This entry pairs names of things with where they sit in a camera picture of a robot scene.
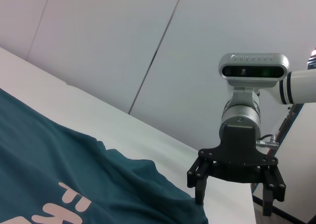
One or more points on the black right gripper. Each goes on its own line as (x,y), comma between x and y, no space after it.
(238,150)

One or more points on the teal T-shirt with pink print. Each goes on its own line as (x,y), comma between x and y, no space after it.
(74,160)

